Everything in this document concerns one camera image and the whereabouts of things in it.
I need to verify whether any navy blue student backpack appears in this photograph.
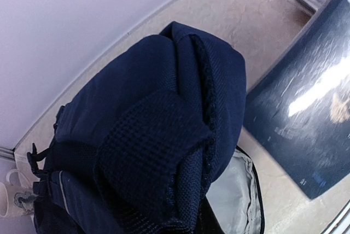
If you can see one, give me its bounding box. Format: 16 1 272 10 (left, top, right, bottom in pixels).
27 22 265 233

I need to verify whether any dark blue book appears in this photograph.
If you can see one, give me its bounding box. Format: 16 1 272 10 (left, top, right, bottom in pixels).
244 0 349 199

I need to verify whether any white patterned ceramic cup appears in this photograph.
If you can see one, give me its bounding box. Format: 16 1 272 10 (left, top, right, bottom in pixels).
1 169 37 218

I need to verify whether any right aluminium frame post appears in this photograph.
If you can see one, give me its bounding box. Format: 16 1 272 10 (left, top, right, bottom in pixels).
294 0 322 16

